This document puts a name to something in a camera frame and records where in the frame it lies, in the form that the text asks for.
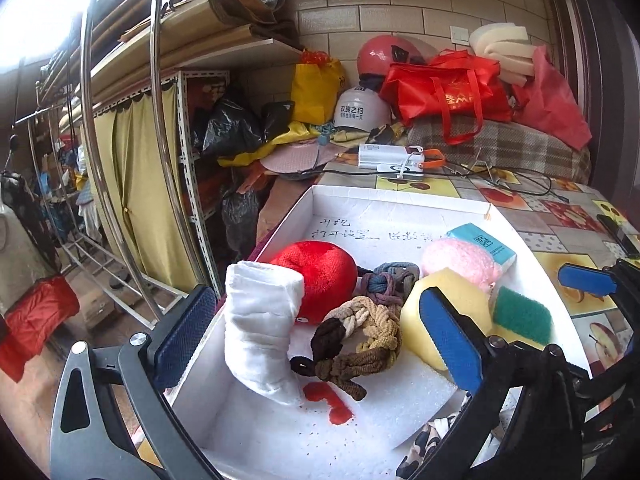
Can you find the black smartphone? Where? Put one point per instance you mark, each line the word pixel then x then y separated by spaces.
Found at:
pixel 620 234

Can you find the yellow sponge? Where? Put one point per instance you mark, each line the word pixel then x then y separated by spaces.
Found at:
pixel 440 305

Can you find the white wall switch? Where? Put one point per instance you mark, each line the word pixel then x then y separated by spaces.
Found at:
pixel 460 35

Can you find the black plastic bag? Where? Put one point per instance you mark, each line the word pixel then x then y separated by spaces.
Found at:
pixel 230 125

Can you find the yellow curtain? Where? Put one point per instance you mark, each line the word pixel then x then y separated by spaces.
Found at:
pixel 140 185

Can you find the green scouring sponge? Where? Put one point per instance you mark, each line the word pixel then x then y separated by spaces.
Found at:
pixel 522 314

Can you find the white box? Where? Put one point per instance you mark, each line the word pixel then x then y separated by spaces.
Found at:
pixel 300 425

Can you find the pink fluffy ball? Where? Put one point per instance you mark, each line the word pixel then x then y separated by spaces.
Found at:
pixel 460 260

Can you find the red cloth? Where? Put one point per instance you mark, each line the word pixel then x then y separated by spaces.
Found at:
pixel 35 322

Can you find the metal clothes rack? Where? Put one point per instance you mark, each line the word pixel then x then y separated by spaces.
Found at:
pixel 115 160

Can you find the teal tissue pack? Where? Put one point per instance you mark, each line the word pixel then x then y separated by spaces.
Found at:
pixel 482 242

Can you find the white rolled towel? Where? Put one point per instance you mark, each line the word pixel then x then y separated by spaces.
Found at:
pixel 260 330

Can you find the pink-red plastic bag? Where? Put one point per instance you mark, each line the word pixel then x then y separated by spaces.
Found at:
pixel 552 97

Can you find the plaid blanket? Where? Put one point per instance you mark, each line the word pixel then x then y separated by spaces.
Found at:
pixel 500 146

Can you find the red helmet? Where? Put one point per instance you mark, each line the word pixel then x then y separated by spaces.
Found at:
pixel 390 51

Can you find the white helmet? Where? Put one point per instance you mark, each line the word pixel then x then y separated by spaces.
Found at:
pixel 362 109

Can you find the red plush toy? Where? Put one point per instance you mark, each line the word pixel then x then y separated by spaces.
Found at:
pixel 320 275

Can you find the pink sun hat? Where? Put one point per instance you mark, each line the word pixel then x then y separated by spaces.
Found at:
pixel 295 157

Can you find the stack of white foam sheets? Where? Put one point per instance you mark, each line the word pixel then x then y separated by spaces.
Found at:
pixel 500 45

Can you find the yellow bag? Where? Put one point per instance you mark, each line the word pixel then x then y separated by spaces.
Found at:
pixel 316 87

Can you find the white metal shelf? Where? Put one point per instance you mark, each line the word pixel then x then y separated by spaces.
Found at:
pixel 200 160

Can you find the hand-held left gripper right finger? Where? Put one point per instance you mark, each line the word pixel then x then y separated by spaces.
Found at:
pixel 450 342

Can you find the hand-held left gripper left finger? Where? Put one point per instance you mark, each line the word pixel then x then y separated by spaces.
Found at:
pixel 180 337

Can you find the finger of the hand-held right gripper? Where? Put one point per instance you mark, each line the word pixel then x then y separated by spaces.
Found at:
pixel 585 280

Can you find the white power bank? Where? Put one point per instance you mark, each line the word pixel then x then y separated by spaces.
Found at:
pixel 385 156

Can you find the red tote bag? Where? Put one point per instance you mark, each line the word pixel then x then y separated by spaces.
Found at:
pixel 450 92

